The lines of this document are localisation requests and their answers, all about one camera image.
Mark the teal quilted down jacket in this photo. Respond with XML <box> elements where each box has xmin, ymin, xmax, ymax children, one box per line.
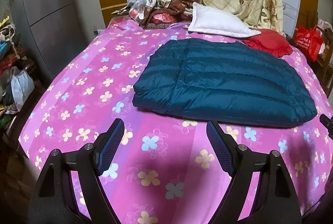
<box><xmin>133</xmin><ymin>38</ymin><xmax>317</xmax><ymax>128</ymax></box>

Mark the pile of colourful clothes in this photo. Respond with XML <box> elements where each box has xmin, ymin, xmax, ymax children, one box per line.
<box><xmin>0</xmin><ymin>15</ymin><xmax>24</xmax><ymax>75</ymax></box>

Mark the wooden chair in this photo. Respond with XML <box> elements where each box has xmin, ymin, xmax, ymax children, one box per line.
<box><xmin>314</xmin><ymin>28</ymin><xmax>332</xmax><ymax>97</ymax></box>

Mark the red shopping bag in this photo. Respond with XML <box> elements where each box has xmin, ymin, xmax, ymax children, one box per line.
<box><xmin>294</xmin><ymin>25</ymin><xmax>323</xmax><ymax>62</ymax></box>

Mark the red cushion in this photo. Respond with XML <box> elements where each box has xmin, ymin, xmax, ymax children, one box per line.
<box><xmin>242</xmin><ymin>29</ymin><xmax>293</xmax><ymax>58</ymax></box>

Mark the white plastic bag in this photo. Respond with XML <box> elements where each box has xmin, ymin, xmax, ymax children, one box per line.
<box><xmin>10</xmin><ymin>66</ymin><xmax>34</xmax><ymax>112</ymax></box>

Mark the white pillow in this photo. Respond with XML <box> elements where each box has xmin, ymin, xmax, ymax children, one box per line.
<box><xmin>188</xmin><ymin>2</ymin><xmax>261</xmax><ymax>38</ymax></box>

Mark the grey refrigerator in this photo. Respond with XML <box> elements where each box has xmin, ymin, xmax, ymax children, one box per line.
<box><xmin>9</xmin><ymin>0</ymin><xmax>106</xmax><ymax>83</ymax></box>

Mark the clear plastic bag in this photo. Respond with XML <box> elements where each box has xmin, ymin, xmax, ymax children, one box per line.
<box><xmin>129</xmin><ymin>0</ymin><xmax>149</xmax><ymax>22</ymax></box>

